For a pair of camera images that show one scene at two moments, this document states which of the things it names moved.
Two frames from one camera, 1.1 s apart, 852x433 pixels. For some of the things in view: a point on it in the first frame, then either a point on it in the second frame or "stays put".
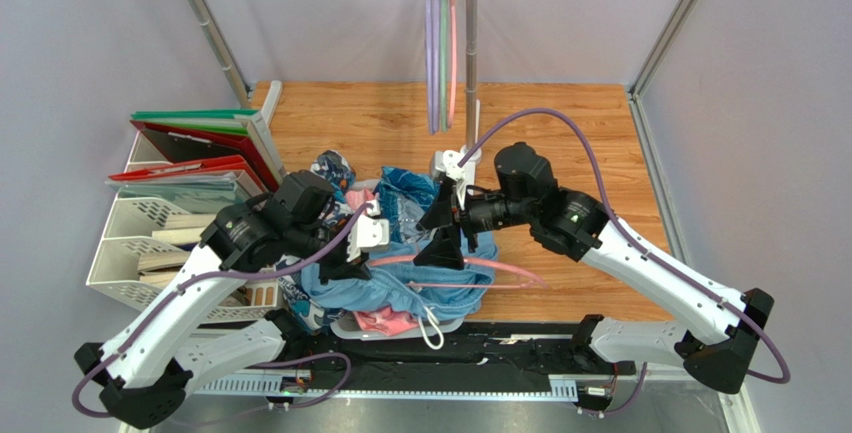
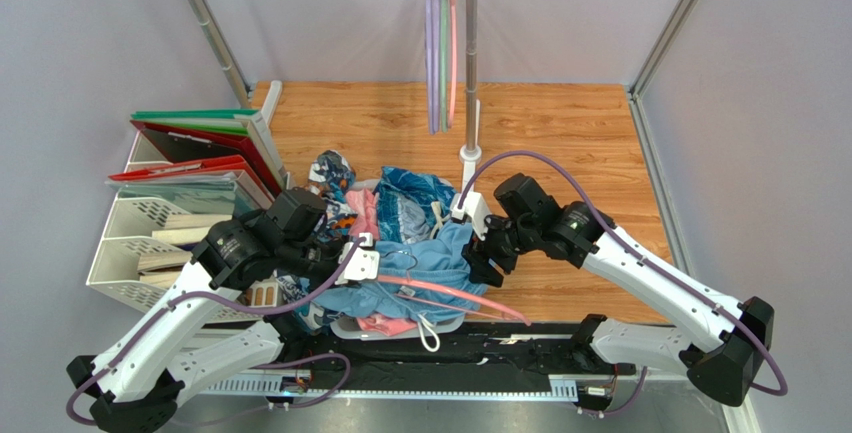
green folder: (213, 119) stays put
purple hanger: (432, 46) stays put
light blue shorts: (395, 282) stays put
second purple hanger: (434, 48) stays put
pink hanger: (535, 283) → (492, 310)
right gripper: (450, 215) → (484, 254)
